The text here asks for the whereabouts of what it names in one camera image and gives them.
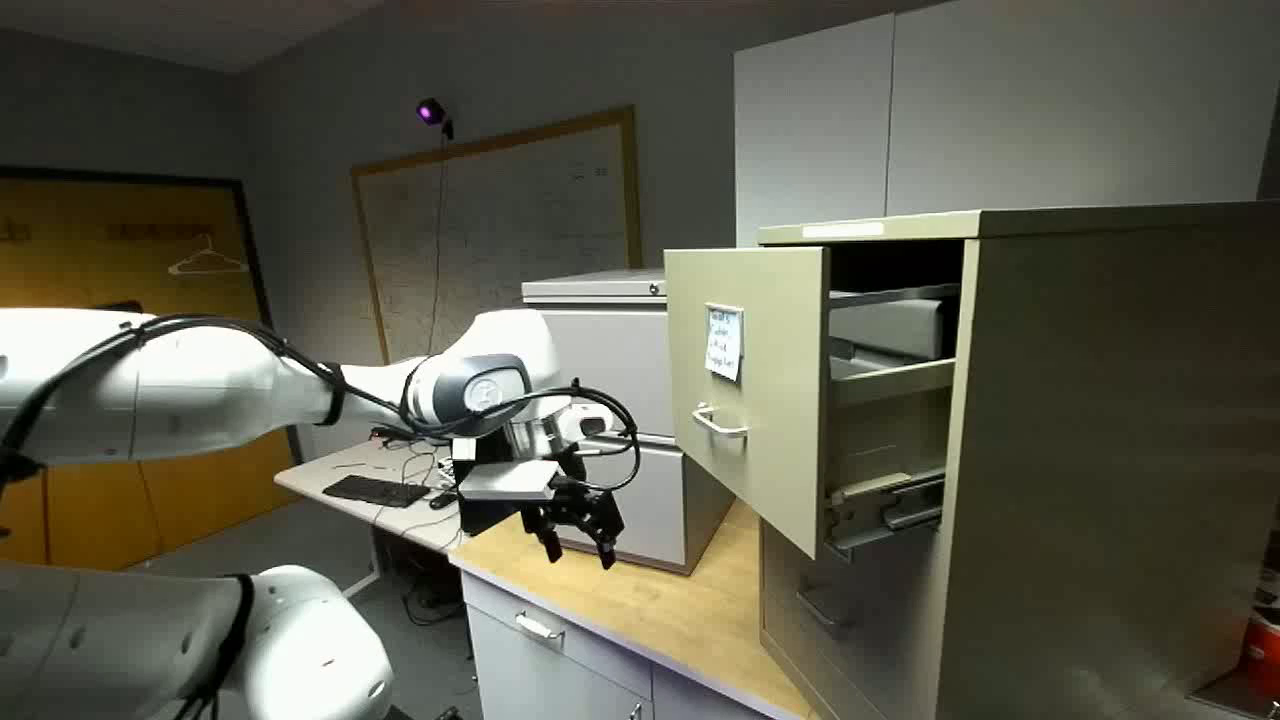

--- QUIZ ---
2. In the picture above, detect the black keyboard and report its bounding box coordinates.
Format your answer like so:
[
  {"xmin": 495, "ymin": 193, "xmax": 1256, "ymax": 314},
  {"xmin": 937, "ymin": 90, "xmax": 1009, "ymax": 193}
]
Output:
[{"xmin": 321, "ymin": 472, "xmax": 437, "ymax": 511}]

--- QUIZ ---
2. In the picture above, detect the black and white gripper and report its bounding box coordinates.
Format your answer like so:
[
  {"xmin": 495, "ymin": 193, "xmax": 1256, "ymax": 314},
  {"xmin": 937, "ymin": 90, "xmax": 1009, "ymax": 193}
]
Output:
[{"xmin": 522, "ymin": 395, "xmax": 632, "ymax": 571}]

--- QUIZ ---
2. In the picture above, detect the grey desk drawer unit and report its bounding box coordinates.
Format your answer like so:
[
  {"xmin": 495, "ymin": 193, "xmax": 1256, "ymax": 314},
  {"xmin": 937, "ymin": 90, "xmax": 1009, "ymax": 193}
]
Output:
[{"xmin": 455, "ymin": 571, "xmax": 774, "ymax": 720}]

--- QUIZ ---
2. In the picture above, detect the wooden door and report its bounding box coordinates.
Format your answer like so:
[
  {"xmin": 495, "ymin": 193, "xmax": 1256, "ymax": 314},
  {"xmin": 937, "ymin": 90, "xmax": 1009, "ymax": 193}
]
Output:
[{"xmin": 0, "ymin": 163, "xmax": 304, "ymax": 571}]

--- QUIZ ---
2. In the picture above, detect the red object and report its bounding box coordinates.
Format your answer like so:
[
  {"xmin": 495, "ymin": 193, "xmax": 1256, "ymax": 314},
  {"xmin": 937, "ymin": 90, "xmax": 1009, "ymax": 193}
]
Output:
[{"xmin": 1240, "ymin": 611, "xmax": 1280, "ymax": 703}]

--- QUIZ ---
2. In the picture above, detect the grey metal filing cabinet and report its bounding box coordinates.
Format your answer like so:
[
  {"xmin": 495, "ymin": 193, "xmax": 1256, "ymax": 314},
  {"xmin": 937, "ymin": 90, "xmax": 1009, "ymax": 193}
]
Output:
[{"xmin": 518, "ymin": 262, "xmax": 740, "ymax": 576}]

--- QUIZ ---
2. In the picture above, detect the beige metal filing cabinet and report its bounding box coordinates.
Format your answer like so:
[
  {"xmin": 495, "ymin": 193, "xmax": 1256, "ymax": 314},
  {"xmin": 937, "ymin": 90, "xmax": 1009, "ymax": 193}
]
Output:
[{"xmin": 755, "ymin": 201, "xmax": 1280, "ymax": 720}]

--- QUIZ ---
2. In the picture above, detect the grey wall cabinet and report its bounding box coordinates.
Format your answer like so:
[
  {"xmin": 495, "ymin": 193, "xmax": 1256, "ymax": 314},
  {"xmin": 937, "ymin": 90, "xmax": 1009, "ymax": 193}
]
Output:
[{"xmin": 729, "ymin": 0, "xmax": 1280, "ymax": 252}]

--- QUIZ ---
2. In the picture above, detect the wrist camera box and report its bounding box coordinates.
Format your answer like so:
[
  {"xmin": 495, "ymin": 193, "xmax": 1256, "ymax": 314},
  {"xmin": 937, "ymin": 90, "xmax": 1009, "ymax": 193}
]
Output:
[{"xmin": 455, "ymin": 457, "xmax": 564, "ymax": 540}]

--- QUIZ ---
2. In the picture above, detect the beige filing cabinet drawer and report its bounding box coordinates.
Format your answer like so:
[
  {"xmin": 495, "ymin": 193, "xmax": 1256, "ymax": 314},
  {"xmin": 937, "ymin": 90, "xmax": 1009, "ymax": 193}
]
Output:
[{"xmin": 661, "ymin": 243, "xmax": 963, "ymax": 562}]

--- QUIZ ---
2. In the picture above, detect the wood framed whiteboard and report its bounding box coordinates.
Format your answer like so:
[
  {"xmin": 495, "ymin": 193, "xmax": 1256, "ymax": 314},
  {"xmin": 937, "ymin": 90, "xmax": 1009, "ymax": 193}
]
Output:
[{"xmin": 348, "ymin": 103, "xmax": 647, "ymax": 367}]

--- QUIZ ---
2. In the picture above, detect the camera with purple light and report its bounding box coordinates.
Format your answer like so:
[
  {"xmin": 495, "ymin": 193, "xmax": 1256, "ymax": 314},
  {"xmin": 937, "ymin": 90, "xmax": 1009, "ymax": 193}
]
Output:
[{"xmin": 412, "ymin": 94, "xmax": 462, "ymax": 144}]

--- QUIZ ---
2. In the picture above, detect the wire clothes hanger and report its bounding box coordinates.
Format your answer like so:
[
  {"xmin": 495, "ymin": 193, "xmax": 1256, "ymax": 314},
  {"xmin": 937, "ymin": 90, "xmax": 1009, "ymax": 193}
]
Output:
[{"xmin": 164, "ymin": 231, "xmax": 252, "ymax": 285}]

